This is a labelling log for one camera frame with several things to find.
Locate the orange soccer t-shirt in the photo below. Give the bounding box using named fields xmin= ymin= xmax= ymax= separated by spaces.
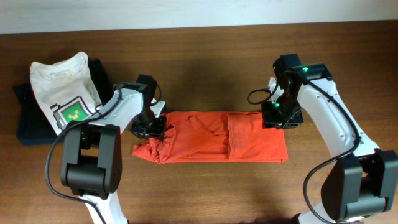
xmin=132 ymin=111 xmax=288 ymax=164

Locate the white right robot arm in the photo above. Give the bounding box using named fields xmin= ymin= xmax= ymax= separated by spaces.
xmin=261 ymin=54 xmax=397 ymax=223

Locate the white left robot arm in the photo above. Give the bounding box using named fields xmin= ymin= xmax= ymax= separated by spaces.
xmin=61 ymin=75 xmax=166 ymax=223

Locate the white folded graphic t-shirt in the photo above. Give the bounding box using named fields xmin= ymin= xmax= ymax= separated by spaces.
xmin=30 ymin=52 xmax=102 ymax=135

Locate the dark navy folded garment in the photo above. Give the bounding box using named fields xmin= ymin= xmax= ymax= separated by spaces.
xmin=12 ymin=59 xmax=112 ymax=146

